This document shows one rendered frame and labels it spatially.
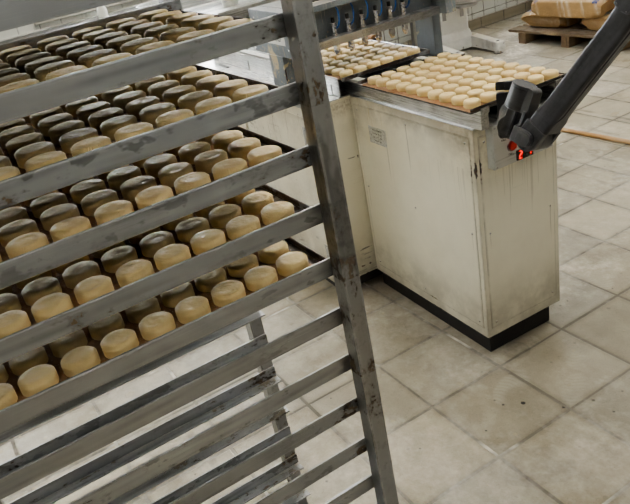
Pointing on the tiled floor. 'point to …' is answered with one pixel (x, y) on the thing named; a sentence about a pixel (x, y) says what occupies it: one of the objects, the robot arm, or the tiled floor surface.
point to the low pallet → (575, 34)
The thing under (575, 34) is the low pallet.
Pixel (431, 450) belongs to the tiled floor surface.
